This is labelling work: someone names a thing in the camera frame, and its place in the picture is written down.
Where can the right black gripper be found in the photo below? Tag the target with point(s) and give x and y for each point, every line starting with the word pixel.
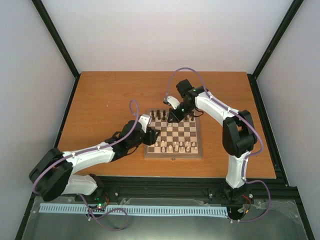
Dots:
pixel 177 118

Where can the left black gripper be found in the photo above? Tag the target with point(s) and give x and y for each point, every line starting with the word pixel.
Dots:
pixel 151 136

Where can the wooden chess board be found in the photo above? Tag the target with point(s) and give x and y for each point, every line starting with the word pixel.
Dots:
pixel 176 140

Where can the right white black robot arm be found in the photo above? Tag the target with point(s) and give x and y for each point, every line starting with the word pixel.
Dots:
pixel 238 133

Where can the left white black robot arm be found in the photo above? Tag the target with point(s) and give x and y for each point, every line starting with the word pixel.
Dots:
pixel 56 173

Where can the dark chess pieces row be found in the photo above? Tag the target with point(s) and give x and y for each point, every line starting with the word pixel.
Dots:
pixel 158 115

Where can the green lit circuit board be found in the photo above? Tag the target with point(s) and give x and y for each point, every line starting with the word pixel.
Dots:
pixel 101 206

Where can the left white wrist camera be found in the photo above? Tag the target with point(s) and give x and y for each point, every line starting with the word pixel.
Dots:
pixel 144 120

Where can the black aluminium frame rail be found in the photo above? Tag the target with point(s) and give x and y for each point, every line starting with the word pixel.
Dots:
pixel 212 190

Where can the light blue slotted cable duct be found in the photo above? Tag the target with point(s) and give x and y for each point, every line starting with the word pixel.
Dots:
pixel 136 210

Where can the right black frame post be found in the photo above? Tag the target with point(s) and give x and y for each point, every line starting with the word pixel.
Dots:
pixel 283 26

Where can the black frame post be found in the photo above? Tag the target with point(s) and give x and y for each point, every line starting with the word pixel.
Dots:
pixel 44 15
pixel 283 26

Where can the left black frame post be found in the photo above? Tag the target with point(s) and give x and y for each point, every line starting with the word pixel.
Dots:
pixel 44 15

